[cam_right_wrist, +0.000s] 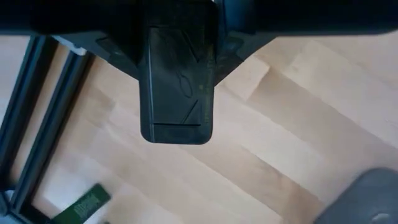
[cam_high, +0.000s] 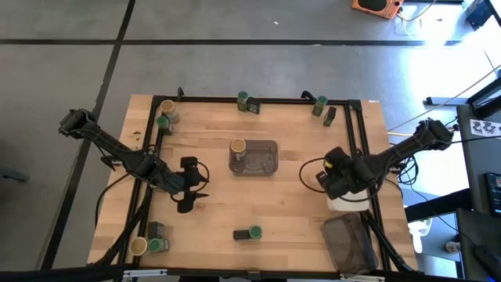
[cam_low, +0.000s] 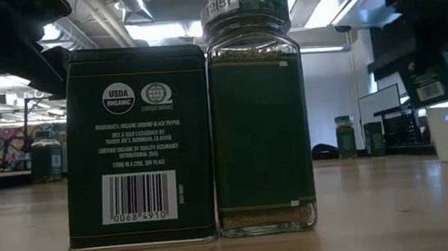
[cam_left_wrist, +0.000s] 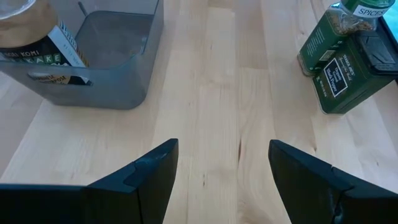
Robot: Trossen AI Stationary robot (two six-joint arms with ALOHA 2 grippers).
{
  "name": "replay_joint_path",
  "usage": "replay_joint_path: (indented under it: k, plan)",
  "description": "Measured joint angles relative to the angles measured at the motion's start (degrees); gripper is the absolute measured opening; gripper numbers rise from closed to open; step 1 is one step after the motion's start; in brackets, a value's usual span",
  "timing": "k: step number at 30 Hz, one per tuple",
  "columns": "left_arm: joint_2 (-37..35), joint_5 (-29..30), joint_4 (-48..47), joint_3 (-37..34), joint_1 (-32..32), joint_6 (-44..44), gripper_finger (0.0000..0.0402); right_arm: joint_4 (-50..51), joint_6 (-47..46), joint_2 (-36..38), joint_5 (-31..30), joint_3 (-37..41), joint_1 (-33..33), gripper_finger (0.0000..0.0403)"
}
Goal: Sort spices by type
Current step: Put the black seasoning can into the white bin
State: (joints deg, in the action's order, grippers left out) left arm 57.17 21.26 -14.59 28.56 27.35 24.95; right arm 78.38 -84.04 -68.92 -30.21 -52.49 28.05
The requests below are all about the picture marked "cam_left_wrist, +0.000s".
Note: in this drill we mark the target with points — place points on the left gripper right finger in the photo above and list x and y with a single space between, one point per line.
317 196

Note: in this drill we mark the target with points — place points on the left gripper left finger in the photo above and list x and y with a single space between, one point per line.
130 199

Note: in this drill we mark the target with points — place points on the green spice tin black lid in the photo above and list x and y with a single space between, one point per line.
351 90

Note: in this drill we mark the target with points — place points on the green-lidded glass spice jar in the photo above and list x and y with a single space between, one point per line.
320 43

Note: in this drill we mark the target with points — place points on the gold-lidded glass seasoning jar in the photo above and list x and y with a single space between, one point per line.
28 28

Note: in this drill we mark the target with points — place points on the grey translucent plastic bin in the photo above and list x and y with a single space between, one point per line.
124 93

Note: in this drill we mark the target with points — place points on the black aluminium table frame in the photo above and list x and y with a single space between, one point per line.
390 31

